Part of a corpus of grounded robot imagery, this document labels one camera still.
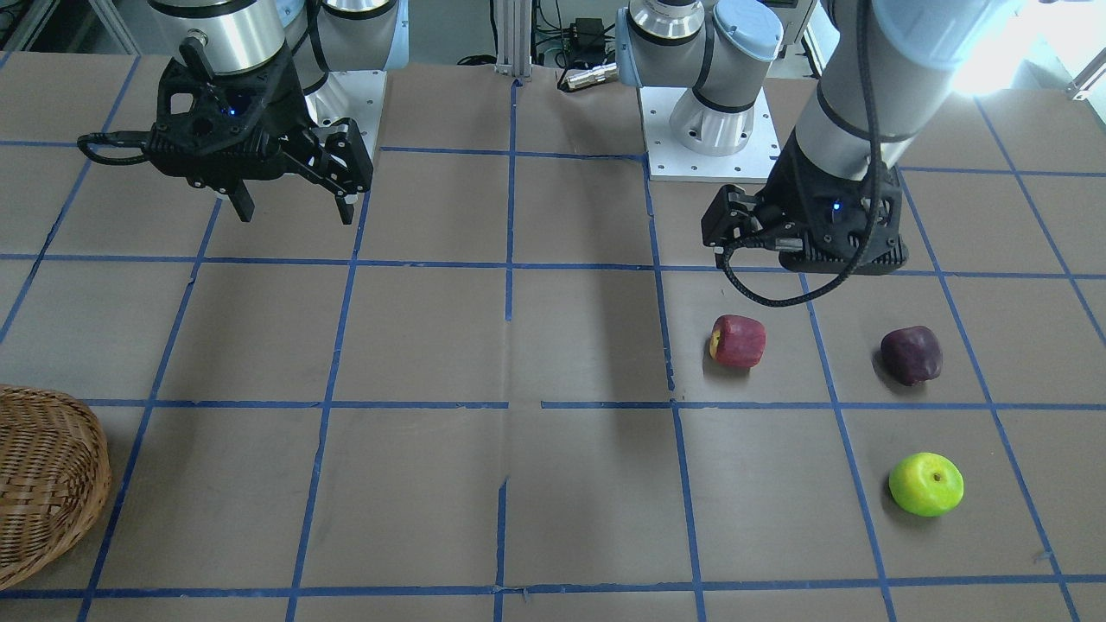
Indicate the aluminium frame post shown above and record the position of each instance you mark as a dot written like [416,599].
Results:
[513,31]

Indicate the dark purple apple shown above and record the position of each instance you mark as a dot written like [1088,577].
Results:
[912,355]

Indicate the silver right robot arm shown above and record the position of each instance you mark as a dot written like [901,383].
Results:
[323,36]

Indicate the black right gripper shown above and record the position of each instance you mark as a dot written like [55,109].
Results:
[289,105]

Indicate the green apple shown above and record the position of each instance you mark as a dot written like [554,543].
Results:
[926,484]

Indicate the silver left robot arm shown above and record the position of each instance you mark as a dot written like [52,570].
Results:
[890,72]

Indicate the silver metal connector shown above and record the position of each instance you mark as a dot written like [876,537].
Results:
[588,78]

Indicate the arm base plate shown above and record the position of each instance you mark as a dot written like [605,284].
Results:
[358,95]
[674,147]

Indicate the black power adapter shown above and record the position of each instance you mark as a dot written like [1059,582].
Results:
[587,35]

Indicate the wicker basket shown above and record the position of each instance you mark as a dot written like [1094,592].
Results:
[55,477]

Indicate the red apple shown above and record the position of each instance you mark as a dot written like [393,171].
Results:
[737,341]

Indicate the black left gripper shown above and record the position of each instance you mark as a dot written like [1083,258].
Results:
[788,197]

